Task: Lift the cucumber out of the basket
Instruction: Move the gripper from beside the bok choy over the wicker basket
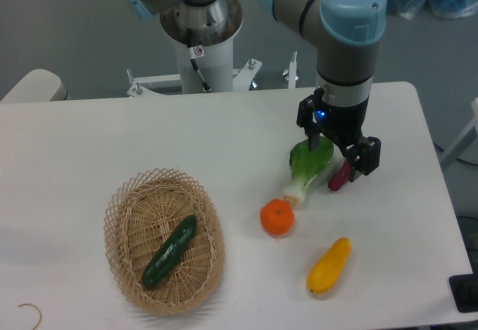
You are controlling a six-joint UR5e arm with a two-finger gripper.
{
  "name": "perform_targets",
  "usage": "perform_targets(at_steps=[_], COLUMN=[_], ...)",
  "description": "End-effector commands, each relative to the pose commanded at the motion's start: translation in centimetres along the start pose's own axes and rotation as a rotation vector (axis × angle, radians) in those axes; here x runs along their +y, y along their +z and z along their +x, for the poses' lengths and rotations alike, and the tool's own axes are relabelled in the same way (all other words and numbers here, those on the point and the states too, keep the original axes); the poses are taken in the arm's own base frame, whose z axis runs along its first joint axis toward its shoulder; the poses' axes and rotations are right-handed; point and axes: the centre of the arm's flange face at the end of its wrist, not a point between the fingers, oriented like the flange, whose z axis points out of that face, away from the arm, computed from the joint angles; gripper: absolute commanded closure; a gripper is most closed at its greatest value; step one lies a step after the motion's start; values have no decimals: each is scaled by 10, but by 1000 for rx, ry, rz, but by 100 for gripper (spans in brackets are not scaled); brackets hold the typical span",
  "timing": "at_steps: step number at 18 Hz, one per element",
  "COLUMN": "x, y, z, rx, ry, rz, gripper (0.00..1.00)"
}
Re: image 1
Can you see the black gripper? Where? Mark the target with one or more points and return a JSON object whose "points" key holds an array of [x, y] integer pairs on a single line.
{"points": [[342, 126]]}

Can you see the green cucumber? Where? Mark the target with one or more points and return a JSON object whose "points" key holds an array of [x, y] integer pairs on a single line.
{"points": [[169, 254]]}

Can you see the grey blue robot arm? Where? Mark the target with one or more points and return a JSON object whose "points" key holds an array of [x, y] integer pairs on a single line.
{"points": [[345, 33]]}

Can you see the woven wicker basket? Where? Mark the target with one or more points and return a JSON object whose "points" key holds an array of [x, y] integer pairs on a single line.
{"points": [[140, 217]]}

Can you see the purple sweet potato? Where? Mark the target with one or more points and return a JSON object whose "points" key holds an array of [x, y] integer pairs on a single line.
{"points": [[341, 177]]}

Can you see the green bok choy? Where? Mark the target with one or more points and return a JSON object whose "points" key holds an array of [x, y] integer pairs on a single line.
{"points": [[306, 165]]}

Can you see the orange tangerine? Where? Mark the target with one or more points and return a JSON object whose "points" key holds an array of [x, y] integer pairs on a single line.
{"points": [[277, 217]]}

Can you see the yellow mango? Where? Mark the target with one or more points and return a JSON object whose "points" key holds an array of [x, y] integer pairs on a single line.
{"points": [[324, 275]]}

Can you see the black device at table edge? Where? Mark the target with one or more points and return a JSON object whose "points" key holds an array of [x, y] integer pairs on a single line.
{"points": [[464, 290]]}

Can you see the white chair armrest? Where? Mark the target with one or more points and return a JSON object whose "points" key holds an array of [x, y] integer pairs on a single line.
{"points": [[38, 85]]}

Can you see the white frame at right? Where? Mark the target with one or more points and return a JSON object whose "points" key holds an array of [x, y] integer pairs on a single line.
{"points": [[465, 137]]}

